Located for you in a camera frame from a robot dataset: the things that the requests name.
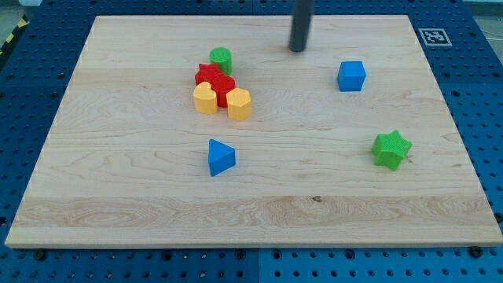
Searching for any red circle block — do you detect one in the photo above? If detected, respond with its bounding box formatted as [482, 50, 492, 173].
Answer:
[210, 75, 236, 108]

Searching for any blue triangle block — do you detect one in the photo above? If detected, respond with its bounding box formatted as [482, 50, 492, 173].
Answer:
[207, 139, 236, 177]

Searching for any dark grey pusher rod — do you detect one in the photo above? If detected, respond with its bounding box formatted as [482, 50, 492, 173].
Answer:
[288, 0, 315, 53]

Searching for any green circle block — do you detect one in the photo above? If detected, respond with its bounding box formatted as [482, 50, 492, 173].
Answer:
[209, 47, 233, 75]

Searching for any yellow hexagon block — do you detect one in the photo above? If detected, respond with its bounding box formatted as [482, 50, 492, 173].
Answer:
[226, 88, 252, 121]

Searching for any blue cube block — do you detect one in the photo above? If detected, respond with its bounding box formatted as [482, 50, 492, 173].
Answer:
[337, 61, 366, 92]

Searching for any green star block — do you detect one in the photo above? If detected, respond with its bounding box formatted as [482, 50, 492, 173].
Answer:
[371, 130, 413, 171]

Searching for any red star block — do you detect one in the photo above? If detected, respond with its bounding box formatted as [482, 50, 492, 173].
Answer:
[194, 63, 224, 85]

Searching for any yellow heart block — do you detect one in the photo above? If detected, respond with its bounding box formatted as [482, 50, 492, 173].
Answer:
[193, 82, 218, 114]

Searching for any white fiducial marker tag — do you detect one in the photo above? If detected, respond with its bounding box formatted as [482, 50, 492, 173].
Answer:
[419, 28, 452, 47]

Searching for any wooden board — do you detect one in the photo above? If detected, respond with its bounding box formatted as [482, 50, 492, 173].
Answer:
[6, 15, 502, 248]

